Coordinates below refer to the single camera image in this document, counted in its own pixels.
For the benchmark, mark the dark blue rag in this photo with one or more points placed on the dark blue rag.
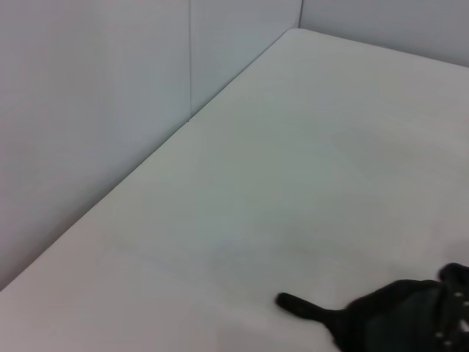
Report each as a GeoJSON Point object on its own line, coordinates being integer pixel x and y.
{"type": "Point", "coordinates": [384, 319]}

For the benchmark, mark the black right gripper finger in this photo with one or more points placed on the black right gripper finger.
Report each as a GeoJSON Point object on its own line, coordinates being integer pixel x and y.
{"type": "Point", "coordinates": [456, 311]}

